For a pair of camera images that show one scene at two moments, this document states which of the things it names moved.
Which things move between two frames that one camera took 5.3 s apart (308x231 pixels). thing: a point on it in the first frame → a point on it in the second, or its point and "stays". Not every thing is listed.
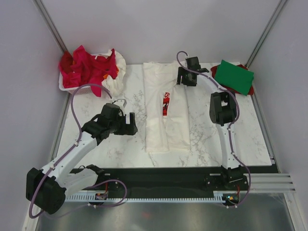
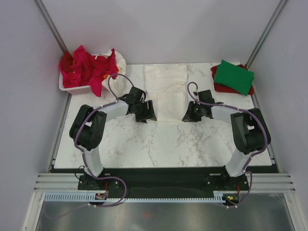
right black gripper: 181,71 → 189,116
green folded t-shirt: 234,77 stays
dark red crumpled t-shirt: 66,61 stays
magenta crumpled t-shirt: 89,70 stays
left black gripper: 130,129 → 147,114
